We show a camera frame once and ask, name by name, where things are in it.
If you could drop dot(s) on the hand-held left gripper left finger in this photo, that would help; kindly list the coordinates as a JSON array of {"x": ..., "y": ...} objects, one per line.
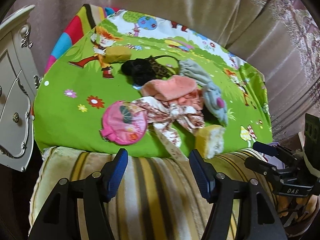
[{"x": 117, "y": 172}]

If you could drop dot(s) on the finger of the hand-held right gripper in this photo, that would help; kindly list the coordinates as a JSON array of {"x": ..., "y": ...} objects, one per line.
[
  {"x": 265, "y": 148},
  {"x": 260, "y": 167}
]

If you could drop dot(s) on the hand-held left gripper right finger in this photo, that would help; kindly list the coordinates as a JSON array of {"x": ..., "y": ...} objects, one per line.
[{"x": 200, "y": 177}]

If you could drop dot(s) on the black fluffy cloth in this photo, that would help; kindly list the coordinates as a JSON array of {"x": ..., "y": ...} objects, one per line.
[{"x": 137, "y": 70}]

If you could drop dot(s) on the leopard print strip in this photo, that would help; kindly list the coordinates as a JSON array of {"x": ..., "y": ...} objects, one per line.
[{"x": 160, "y": 70}]

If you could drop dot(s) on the person's right hand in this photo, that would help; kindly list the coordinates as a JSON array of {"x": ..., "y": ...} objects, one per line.
[{"x": 300, "y": 205}]

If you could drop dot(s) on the torn yellow white sponge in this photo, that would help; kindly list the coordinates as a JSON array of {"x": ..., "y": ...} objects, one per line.
[{"x": 207, "y": 140}]

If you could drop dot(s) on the striped beige velvet cushion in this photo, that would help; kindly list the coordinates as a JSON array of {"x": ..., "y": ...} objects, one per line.
[{"x": 155, "y": 192}]

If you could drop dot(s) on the pink round pouch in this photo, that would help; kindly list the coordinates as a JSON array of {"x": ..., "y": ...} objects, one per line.
[{"x": 122, "y": 125}]

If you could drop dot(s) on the floral printed cloth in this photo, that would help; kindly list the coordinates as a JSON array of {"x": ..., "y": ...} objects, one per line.
[{"x": 175, "y": 116}]

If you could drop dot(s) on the pink fluffy cloth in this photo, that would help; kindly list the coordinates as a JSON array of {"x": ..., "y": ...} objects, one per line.
[{"x": 170, "y": 90}]

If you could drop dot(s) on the pink patterned curtain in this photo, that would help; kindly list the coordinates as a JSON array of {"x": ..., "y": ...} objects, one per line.
[
  {"x": 50, "y": 30},
  {"x": 300, "y": 55}
]

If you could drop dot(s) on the green cartoon printed blanket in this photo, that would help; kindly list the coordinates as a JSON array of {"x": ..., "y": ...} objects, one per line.
[{"x": 75, "y": 80}]

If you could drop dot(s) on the cream ornate nightstand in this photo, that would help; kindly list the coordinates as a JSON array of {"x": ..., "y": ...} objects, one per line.
[{"x": 12, "y": 92}]

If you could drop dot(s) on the beige curtain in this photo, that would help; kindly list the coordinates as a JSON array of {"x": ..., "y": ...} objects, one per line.
[{"x": 175, "y": 5}]

